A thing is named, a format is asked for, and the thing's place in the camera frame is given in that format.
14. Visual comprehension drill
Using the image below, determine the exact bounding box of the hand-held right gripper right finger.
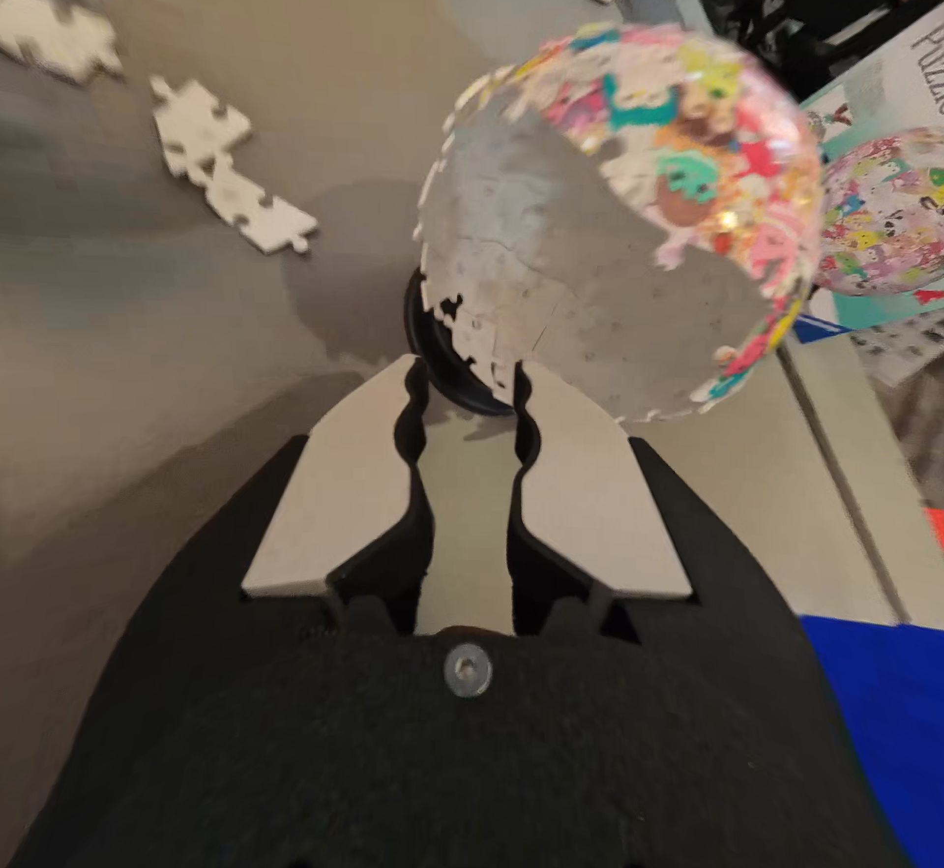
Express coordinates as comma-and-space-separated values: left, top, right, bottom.
507, 359, 694, 636

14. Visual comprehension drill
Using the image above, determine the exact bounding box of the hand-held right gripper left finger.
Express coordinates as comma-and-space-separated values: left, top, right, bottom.
242, 354, 436, 636

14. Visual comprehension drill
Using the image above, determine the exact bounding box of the round black ball stand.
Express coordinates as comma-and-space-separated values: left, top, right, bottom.
403, 267, 517, 418

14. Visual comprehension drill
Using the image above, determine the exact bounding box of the colourful puzzle ball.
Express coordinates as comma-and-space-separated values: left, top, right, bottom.
413, 23, 826, 422

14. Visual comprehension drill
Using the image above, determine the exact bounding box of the puzzle box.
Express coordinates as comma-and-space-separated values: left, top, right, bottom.
800, 0, 944, 386

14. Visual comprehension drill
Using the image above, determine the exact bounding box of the blue plastic bin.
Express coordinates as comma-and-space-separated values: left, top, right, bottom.
800, 613, 944, 868

